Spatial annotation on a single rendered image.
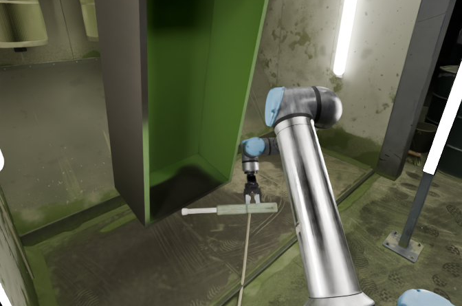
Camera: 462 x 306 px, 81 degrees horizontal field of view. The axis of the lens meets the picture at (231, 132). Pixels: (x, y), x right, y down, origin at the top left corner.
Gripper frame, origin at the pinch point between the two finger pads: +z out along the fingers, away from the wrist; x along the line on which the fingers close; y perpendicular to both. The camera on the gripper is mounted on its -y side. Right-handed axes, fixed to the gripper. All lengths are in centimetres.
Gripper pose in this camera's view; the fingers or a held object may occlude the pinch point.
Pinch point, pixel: (253, 210)
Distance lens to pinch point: 147.0
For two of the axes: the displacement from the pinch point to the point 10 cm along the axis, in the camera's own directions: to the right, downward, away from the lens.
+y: 0.1, 1.9, 9.8
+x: -10.0, 0.5, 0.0
